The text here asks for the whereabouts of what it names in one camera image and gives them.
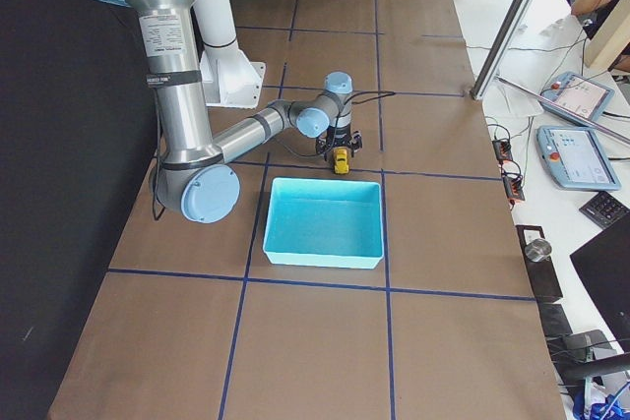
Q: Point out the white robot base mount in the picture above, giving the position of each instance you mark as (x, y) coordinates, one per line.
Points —
(229, 78)

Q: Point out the yellow beetle toy car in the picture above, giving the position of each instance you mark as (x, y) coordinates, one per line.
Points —
(340, 161)

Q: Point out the small metal cup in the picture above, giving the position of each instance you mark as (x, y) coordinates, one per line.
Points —
(537, 250)

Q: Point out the black keyboard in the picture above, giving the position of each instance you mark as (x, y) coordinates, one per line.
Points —
(603, 209)

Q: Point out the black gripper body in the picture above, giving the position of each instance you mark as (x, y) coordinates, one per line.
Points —
(339, 136)

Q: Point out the teach pendant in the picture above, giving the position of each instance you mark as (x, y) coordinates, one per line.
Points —
(580, 95)
(575, 159)

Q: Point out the light blue plastic bin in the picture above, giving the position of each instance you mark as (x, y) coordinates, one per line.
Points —
(324, 223)

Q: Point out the far teach pendant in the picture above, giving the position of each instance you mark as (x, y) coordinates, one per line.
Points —
(580, 95)

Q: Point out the aluminium frame post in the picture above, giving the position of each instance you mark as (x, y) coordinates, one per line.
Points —
(489, 69)

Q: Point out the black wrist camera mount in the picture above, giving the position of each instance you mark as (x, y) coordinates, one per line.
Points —
(355, 145)

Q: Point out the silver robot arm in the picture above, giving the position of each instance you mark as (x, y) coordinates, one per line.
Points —
(192, 175)

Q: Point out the near teach pendant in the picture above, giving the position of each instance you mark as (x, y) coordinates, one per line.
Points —
(575, 159)

